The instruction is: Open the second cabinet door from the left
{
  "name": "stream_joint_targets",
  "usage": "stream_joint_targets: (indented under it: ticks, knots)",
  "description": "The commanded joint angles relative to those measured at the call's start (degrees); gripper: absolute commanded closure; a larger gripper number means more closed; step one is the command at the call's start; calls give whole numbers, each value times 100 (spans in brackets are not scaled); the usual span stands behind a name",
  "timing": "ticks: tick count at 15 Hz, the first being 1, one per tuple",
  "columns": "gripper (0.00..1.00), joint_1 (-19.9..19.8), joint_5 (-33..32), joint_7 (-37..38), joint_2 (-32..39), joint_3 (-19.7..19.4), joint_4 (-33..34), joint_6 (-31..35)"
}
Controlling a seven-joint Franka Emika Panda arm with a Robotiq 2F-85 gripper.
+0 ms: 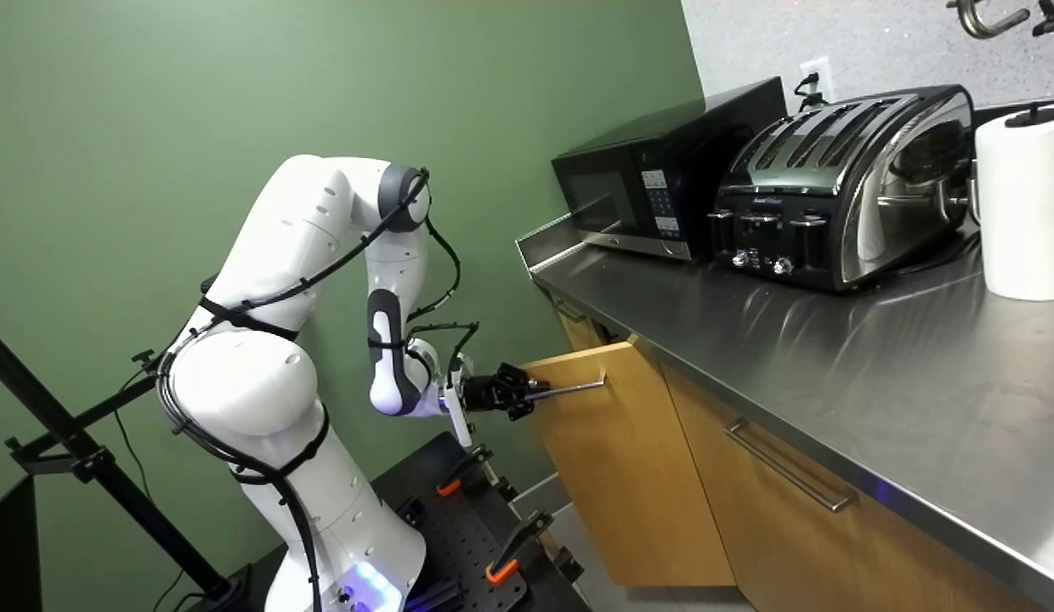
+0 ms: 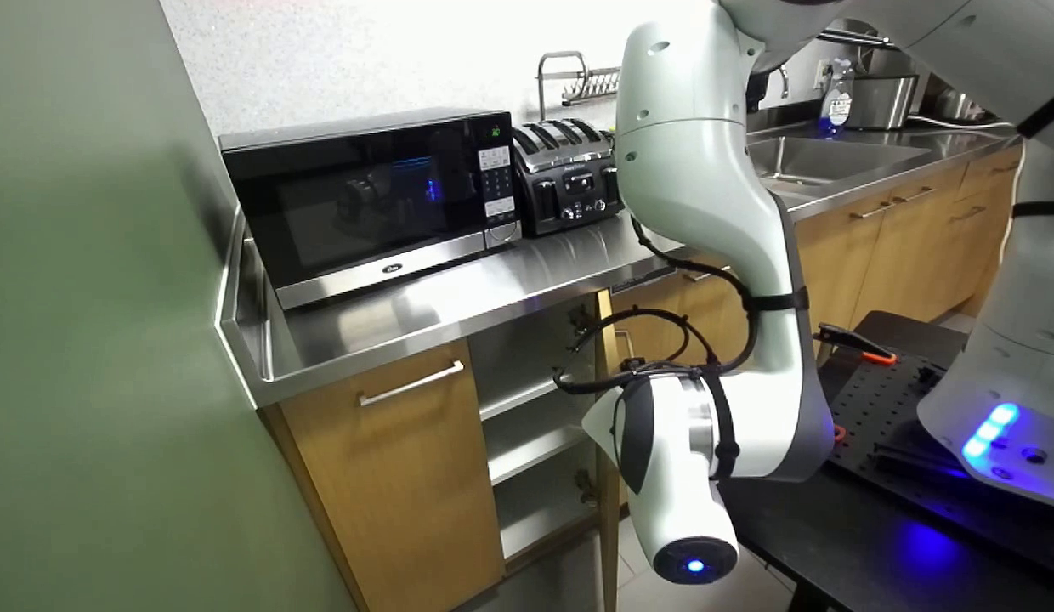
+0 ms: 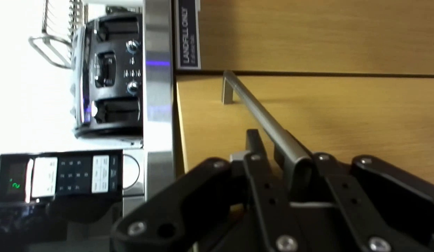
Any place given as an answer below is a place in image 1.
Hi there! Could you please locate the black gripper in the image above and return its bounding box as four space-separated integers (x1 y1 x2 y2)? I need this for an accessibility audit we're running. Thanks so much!
458 360 550 426

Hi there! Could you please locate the steel cabinet door handle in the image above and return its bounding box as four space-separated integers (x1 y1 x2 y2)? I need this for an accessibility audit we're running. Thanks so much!
530 371 612 403
722 415 861 515

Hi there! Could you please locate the wooden cabinet door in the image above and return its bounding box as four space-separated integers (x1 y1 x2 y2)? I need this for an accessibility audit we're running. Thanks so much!
521 337 738 594
661 356 1046 612

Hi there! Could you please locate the black orange spring clamp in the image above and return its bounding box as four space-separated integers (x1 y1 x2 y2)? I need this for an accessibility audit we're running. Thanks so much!
433 456 488 502
482 511 556 591

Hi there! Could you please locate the black microwave oven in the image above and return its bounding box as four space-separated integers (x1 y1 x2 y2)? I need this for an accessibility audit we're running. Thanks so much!
548 74 788 269

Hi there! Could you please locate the stainless steel appliance edge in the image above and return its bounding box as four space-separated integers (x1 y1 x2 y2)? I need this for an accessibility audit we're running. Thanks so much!
509 207 1054 604

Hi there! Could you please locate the black chrome toaster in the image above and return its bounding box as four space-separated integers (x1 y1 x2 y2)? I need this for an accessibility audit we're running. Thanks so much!
704 80 984 295

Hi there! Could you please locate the white paper towel roll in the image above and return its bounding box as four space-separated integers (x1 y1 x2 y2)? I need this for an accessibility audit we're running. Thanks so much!
973 98 1054 307

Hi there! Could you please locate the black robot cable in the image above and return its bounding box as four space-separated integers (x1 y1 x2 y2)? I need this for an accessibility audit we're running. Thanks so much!
150 167 486 612

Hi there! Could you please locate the white wall outlet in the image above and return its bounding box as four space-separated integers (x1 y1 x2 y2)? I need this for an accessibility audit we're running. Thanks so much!
791 53 836 112

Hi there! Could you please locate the black camera tripod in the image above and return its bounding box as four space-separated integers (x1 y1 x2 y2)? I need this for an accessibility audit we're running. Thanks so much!
0 319 239 604

